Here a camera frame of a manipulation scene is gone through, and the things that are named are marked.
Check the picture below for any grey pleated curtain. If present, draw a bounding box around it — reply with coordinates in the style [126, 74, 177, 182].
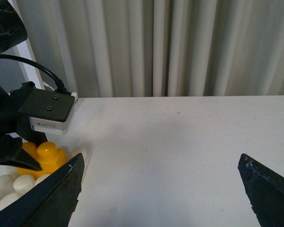
[13, 0, 284, 97]

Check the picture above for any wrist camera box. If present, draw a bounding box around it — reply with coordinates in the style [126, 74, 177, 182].
[19, 89, 76, 135]

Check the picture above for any white desk lamp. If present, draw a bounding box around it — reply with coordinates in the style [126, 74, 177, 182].
[13, 0, 79, 105]

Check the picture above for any white lamp power cable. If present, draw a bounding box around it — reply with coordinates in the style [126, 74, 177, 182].
[43, 81, 56, 92]

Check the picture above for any black camera cable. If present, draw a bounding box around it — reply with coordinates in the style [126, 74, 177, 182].
[0, 54, 71, 95]

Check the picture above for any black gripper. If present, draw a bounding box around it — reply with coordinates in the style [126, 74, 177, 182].
[0, 81, 47, 171]

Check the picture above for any right-camera right gripper black left finger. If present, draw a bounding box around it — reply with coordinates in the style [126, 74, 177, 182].
[0, 153, 85, 227]

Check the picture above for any right-camera right gripper black right finger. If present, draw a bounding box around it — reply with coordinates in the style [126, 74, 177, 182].
[238, 153, 284, 227]

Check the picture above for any yellow two-stud toy block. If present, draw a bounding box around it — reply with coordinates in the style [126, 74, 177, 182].
[18, 142, 68, 179]

